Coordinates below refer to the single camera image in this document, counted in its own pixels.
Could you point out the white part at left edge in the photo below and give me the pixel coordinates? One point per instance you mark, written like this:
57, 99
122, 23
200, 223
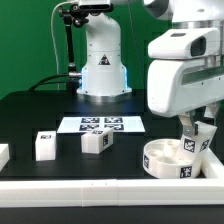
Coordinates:
4, 155

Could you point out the white L-shaped border frame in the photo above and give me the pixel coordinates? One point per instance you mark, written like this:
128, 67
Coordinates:
112, 192

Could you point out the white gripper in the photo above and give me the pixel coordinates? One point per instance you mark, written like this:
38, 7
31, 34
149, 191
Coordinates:
175, 87

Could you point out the grey camera on pole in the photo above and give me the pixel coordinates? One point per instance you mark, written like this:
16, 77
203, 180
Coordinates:
95, 6

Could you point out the white tag sheet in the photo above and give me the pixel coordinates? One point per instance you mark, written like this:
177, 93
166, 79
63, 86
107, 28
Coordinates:
130, 124

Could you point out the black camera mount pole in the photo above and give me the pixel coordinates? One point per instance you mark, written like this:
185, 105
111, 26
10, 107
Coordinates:
72, 17

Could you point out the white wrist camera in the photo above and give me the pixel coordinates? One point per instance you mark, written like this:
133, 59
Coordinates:
184, 44

